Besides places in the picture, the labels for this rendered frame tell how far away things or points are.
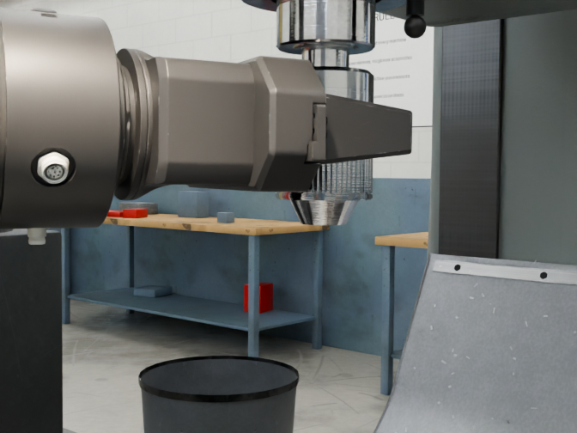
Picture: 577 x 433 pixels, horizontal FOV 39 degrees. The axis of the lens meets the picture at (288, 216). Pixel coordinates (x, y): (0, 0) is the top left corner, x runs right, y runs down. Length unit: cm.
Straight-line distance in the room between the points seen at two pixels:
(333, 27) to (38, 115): 14
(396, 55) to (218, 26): 171
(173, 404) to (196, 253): 445
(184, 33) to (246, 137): 653
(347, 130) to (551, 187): 40
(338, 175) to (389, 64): 510
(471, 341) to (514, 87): 23
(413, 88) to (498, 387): 469
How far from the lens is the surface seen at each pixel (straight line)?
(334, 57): 39
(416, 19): 37
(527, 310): 73
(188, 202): 623
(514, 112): 75
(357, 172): 37
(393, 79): 544
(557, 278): 73
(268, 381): 262
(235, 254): 633
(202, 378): 267
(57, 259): 68
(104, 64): 32
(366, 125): 37
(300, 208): 38
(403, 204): 534
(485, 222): 76
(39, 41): 32
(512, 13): 64
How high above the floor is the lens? 122
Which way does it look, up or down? 3 degrees down
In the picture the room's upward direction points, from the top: 1 degrees clockwise
